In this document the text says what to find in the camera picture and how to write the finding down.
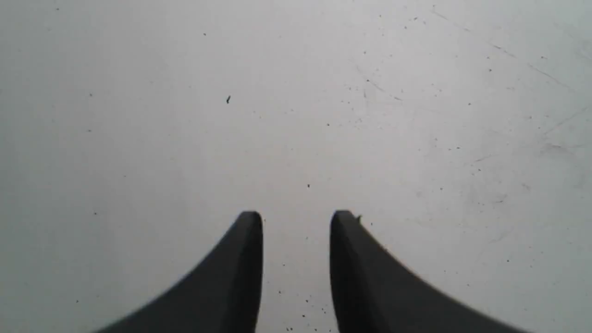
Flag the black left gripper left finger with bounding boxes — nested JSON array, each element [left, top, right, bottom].
[[101, 211, 264, 333]]

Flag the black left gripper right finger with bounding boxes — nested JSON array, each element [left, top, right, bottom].
[[330, 210, 520, 333]]

